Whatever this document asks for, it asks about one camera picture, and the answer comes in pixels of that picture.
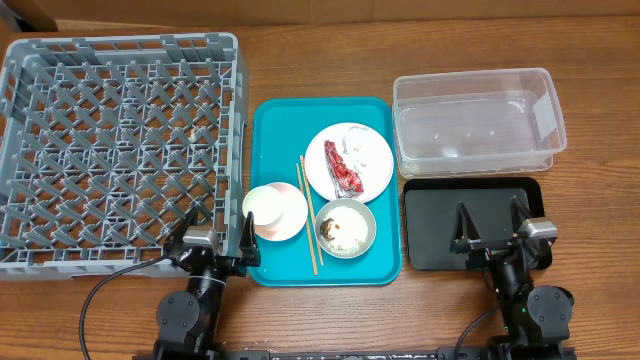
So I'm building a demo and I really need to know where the black plastic tray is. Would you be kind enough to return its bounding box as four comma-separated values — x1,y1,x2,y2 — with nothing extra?
403,177,545,271

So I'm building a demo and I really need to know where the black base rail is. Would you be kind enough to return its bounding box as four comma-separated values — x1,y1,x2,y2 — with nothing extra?
132,344,579,360

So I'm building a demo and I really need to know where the white tissue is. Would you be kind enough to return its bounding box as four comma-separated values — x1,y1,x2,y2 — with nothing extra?
342,126,369,172

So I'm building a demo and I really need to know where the grey plastic dish rack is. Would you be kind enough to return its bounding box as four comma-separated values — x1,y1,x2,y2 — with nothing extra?
1,32,249,281

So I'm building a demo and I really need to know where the teal plastic serving tray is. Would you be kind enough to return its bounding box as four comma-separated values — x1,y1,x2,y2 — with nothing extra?
249,97,403,287

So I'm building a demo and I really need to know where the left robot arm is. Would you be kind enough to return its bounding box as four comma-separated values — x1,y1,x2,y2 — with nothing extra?
152,208,261,359

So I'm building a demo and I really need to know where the pink shallow bowl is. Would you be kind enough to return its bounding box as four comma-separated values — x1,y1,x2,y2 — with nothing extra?
255,182,306,242

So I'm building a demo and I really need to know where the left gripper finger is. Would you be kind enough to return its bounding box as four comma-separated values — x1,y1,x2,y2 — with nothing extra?
163,207,199,250
239,211,260,259

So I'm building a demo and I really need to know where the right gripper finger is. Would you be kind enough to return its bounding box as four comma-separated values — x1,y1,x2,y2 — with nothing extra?
510,196,531,234
452,202,481,243

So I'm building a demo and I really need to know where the brown food scrap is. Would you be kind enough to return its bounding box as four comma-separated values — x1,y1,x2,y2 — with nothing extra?
320,218,340,241

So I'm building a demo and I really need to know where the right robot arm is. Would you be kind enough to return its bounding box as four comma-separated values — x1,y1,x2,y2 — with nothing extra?
450,197,575,359

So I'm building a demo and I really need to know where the white paper cup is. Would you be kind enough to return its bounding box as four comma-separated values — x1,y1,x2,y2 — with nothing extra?
242,185,284,227

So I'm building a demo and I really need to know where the clear plastic waste bin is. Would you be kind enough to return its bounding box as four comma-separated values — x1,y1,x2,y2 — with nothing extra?
392,68,567,179

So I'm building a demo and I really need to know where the wooden chopstick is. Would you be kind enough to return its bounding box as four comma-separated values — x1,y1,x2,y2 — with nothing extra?
296,163,318,276
300,155,324,266

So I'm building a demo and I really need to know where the grey bowl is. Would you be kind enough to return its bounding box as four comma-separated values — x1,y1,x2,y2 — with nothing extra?
315,198,377,259

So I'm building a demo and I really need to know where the white rice pile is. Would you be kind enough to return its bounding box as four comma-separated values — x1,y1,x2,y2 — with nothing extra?
326,206,368,254

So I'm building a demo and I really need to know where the red foil snack wrapper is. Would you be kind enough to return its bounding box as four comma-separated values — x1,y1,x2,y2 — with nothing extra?
324,140,364,198

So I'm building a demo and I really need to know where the white round plate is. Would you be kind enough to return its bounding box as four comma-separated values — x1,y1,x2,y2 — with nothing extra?
304,122,395,203

